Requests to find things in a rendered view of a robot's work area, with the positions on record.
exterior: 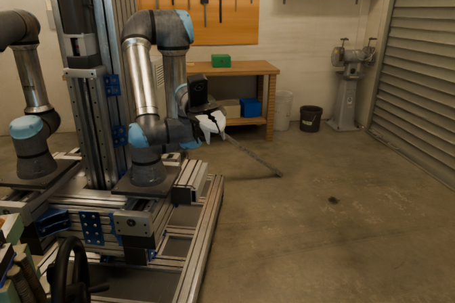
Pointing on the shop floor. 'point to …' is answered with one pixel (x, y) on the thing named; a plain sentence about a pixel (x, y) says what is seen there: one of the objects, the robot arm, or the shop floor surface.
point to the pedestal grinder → (349, 82)
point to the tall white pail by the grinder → (282, 109)
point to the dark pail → (310, 118)
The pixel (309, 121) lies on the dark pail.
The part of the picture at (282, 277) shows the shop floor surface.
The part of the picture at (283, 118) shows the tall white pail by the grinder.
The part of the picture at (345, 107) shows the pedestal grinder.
